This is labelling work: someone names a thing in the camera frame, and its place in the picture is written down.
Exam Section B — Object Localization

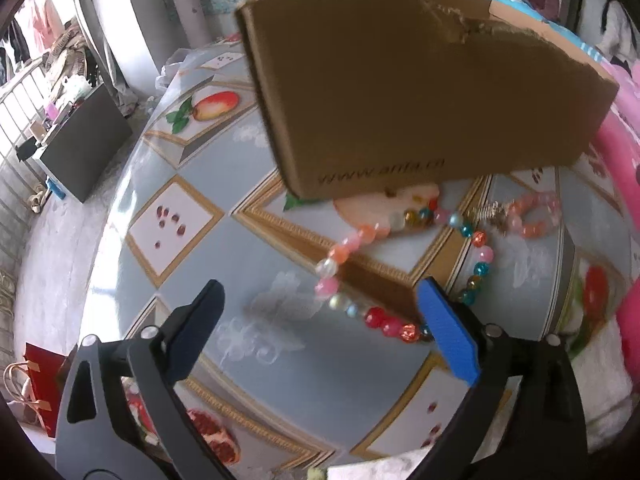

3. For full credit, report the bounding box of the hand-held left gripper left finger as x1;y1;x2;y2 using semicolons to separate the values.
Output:
55;280;236;480

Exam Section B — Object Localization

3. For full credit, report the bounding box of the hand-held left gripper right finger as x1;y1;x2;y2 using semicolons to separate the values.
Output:
410;276;588;480

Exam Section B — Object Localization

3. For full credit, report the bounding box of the multicolour bead bracelet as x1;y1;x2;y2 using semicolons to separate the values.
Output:
314;197;497;345

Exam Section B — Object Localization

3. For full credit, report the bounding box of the pink bead bracelet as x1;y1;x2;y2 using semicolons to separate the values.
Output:
507;192;562;240

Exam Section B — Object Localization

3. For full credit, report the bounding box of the brown cardboard box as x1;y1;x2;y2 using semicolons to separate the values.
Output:
235;0;621;201

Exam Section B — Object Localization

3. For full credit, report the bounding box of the fruit print tablecloth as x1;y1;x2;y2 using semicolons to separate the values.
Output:
80;35;636;476

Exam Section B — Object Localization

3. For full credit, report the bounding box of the red paper bag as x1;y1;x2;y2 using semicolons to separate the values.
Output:
22;342;76;438

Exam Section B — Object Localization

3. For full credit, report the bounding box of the white fuzzy robe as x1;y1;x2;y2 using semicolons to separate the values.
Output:
575;320;636;451

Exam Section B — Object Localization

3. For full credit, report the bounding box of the grey cabinet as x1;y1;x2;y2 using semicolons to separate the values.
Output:
32;82;133;203

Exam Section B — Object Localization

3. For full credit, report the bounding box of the pink floral blanket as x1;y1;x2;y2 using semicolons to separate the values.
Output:
575;60;640;361

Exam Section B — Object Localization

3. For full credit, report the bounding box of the white plastic bag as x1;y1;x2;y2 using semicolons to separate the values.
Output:
155;47;211;93

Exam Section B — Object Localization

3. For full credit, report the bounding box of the metal railing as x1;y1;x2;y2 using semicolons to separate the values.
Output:
0;55;56;281

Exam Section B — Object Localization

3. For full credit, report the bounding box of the clutter pile on cabinet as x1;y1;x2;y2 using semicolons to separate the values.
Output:
42;20;101;111

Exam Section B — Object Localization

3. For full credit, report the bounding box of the pink hanging garment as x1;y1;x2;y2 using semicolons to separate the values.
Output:
27;0;51;36

